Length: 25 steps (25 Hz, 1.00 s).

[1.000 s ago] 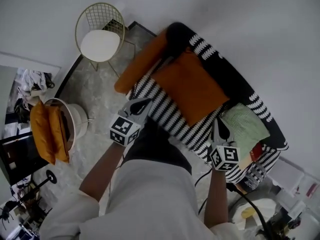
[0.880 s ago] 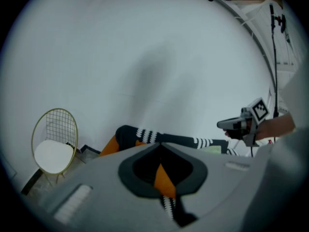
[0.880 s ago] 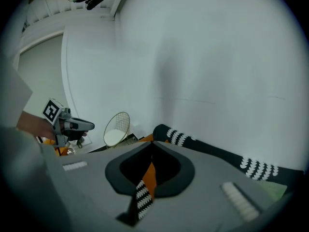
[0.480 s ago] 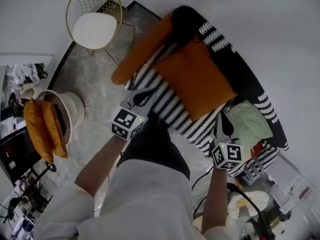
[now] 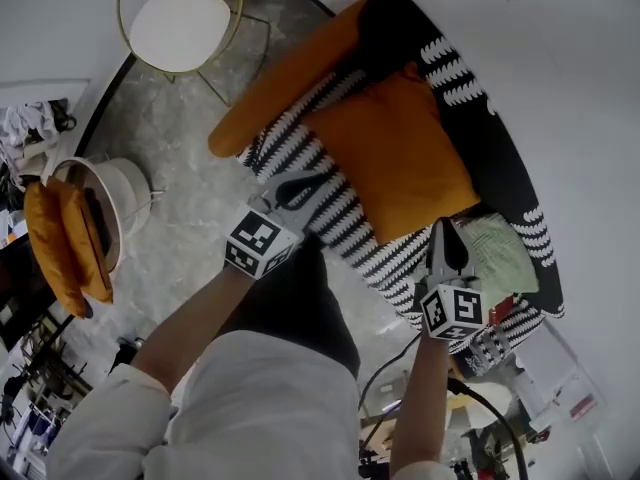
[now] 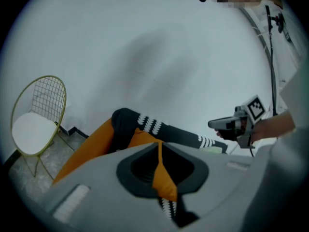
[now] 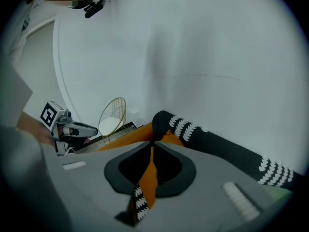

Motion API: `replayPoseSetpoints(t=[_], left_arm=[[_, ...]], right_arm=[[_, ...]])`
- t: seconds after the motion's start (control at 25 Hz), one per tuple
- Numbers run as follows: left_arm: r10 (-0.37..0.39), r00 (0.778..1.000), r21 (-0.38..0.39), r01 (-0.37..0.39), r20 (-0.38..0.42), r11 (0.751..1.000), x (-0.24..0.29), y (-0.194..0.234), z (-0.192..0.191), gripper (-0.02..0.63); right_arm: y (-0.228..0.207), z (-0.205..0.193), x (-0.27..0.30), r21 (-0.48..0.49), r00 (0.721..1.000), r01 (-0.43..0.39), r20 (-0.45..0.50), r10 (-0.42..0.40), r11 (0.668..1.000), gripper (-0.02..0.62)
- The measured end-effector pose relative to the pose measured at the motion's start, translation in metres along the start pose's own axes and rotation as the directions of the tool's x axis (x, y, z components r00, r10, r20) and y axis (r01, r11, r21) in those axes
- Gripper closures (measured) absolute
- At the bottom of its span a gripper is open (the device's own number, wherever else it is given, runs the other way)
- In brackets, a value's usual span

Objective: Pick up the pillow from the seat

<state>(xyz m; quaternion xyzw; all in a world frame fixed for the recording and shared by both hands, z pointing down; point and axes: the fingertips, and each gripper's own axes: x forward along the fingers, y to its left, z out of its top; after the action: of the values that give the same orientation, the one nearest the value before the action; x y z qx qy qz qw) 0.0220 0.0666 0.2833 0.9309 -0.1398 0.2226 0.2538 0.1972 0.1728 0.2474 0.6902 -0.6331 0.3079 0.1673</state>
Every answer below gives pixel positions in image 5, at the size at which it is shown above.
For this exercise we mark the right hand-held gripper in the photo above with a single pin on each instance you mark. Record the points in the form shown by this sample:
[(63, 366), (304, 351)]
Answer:
[(452, 308)]

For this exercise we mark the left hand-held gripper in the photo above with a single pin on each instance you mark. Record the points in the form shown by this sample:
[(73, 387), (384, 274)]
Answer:
[(260, 243)]

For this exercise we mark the orange square cushion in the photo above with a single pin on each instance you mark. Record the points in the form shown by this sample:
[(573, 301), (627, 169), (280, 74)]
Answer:
[(400, 158)]

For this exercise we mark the person's left forearm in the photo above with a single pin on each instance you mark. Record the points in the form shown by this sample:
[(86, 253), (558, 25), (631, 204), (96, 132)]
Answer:
[(200, 323)]

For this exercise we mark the person's right forearm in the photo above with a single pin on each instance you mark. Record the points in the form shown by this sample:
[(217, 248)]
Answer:
[(420, 398)]

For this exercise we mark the black white striped sofa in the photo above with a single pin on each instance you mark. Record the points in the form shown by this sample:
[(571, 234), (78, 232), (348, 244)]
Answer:
[(500, 168)]

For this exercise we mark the orange satin cushion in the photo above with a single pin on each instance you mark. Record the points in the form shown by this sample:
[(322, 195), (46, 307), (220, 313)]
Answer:
[(47, 248), (82, 248)]

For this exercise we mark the light green folded cloth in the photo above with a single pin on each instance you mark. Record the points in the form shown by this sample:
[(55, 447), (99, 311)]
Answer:
[(505, 263)]

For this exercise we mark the red box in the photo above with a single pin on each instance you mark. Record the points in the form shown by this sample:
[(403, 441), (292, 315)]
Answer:
[(501, 309)]

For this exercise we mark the person's black trousers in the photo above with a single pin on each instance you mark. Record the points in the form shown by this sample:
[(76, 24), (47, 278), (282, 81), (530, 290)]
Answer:
[(305, 308)]

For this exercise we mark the white round basket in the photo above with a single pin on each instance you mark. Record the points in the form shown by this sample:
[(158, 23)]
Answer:
[(125, 183)]

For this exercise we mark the white chair seat pad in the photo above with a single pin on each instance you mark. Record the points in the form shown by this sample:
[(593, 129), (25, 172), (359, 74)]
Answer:
[(180, 28)]

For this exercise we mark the person's white shirt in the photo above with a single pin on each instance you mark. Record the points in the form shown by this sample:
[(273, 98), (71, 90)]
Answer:
[(250, 408)]

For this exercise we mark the pile of white clothes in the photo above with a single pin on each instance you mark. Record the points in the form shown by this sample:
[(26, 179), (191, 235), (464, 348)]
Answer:
[(30, 128)]

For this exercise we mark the black cabinet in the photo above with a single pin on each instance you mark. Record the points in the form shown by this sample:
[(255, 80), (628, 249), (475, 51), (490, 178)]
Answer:
[(22, 288)]

